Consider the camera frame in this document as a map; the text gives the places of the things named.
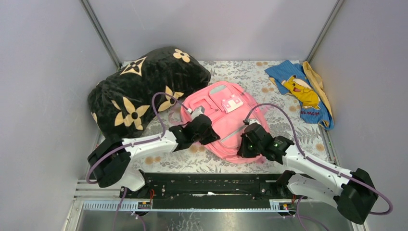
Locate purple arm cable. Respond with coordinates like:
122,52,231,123
243,103,393,231
85,92,195,231

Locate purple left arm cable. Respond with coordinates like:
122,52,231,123
85,92,195,231

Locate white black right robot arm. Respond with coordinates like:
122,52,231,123
238,119,379,224

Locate black pillow with beige flowers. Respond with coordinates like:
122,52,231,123
88,46,211,138

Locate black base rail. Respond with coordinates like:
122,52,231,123
118,171,302,210

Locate pink student backpack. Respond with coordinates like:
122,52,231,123
166,81,270,164

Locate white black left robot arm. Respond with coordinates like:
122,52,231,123
86,107,220,198

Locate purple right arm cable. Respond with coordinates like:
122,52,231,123
243,103,393,231

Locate blue Pokemon t-shirt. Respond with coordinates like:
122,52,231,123
265,60,334,130

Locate floral table mat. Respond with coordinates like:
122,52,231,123
131,61,328,174

